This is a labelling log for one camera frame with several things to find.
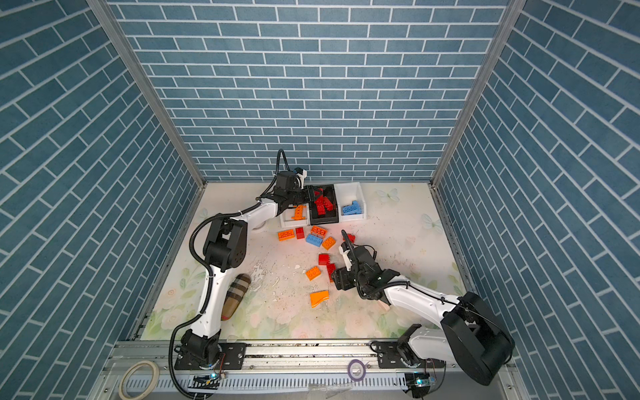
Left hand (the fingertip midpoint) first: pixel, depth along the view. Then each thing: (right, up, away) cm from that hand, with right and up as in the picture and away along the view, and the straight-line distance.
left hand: (324, 193), depth 103 cm
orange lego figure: (-11, -9, +3) cm, 14 cm away
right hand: (+6, -29, -17) cm, 34 cm away
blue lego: (+11, -7, +2) cm, 13 cm away
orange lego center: (-4, -30, -14) cm, 33 cm away
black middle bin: (+1, +2, +6) cm, 6 cm away
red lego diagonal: (+1, -5, +5) cm, 7 cm away
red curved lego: (+11, -18, -4) cm, 22 cm away
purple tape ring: (+12, -51, -30) cm, 61 cm away
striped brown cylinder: (-29, -35, -22) cm, 50 cm away
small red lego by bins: (-10, -16, -4) cm, 19 cm away
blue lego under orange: (-4, -19, -4) cm, 20 cm away
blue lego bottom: (+14, -6, +2) cm, 15 cm away
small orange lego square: (+2, -20, -4) cm, 21 cm away
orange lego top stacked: (-2, -15, -4) cm, 16 cm away
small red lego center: (0, -26, -9) cm, 27 cm away
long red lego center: (+3, -28, -12) cm, 31 cm away
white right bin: (+10, 0, +11) cm, 14 cm away
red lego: (-2, -6, +4) cm, 8 cm away
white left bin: (-16, -11, +1) cm, 20 cm away
